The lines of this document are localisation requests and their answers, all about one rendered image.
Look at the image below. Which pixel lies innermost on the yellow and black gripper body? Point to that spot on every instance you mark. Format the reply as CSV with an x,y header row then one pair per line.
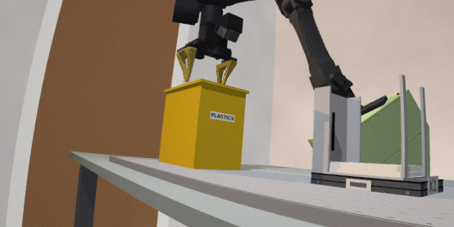
x,y
216,51

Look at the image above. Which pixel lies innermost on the yellow plastics bin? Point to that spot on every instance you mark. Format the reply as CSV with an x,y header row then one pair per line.
x,y
203,126

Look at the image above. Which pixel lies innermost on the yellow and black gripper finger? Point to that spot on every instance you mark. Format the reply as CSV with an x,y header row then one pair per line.
x,y
186,53
220,69

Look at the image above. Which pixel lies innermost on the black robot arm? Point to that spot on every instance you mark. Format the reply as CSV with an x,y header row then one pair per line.
x,y
229,26

